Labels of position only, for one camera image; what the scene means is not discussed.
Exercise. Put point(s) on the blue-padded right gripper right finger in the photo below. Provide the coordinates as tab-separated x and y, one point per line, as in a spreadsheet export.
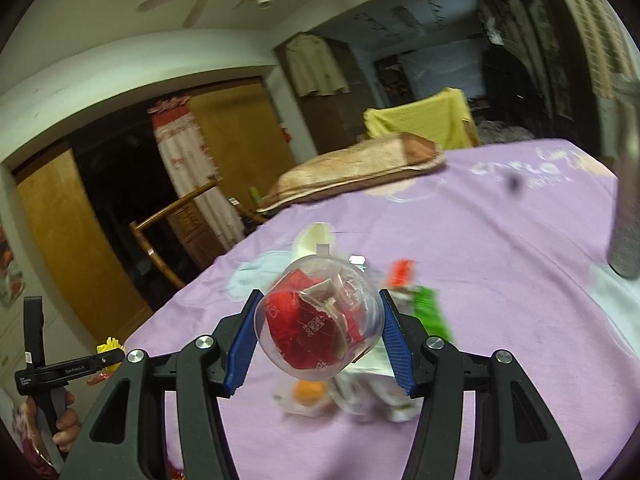
430	369

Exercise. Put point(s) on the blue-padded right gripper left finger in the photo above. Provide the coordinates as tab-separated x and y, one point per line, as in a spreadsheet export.
210	368

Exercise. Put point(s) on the yellow pom-pom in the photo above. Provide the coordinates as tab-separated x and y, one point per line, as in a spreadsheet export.
112	352

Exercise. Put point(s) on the clear cup with orange jelly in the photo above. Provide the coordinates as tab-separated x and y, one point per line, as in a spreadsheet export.
301	398

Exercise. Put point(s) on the clear ball with red filling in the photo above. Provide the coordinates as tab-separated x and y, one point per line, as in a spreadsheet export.
319	317

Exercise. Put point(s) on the white paper cup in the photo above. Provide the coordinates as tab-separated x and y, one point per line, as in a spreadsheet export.
316	239

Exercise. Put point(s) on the person's left hand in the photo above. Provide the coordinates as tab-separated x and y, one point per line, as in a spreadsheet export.
68	425

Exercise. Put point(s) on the purple bed sheet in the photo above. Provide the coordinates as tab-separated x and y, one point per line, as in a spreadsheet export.
512	239

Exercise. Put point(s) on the wooden armchair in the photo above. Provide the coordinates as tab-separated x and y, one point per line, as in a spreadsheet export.
188	223

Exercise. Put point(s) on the red white floral curtain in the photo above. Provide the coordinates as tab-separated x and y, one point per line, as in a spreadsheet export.
187	159

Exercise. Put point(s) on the tan brown pillow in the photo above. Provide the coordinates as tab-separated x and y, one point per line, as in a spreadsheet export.
370	163

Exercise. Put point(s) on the silver metal bottle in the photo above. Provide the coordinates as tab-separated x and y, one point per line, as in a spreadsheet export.
623	248

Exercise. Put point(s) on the yellow cloth covered chair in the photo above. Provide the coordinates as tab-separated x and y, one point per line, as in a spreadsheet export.
444	118

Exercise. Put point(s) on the dark wooden wardrobe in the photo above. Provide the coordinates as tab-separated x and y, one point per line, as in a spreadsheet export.
334	122

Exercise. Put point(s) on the beige hanging jacket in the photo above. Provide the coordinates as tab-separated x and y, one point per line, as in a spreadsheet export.
313	68

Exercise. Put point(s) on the striped window curtain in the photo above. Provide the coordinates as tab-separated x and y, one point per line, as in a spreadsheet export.
604	43

